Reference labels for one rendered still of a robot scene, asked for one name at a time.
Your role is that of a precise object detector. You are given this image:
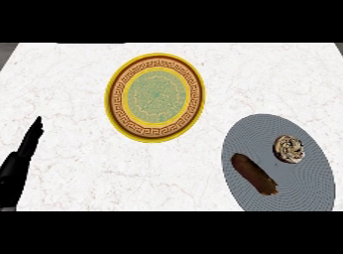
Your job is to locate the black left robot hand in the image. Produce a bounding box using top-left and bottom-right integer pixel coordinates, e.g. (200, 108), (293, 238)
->
(0, 115), (47, 212)

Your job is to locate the grey round placemat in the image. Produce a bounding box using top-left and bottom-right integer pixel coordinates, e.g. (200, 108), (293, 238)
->
(221, 113), (337, 212)

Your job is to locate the cream and brown cupcake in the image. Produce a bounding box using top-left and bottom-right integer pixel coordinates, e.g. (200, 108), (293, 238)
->
(272, 134), (306, 165)

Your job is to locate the yellow patterned round plate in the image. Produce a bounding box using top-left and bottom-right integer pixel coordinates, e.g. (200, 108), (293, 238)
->
(104, 53), (209, 144)

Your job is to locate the brown oblong pastry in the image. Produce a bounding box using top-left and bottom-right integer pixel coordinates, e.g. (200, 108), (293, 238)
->
(231, 152), (280, 196)

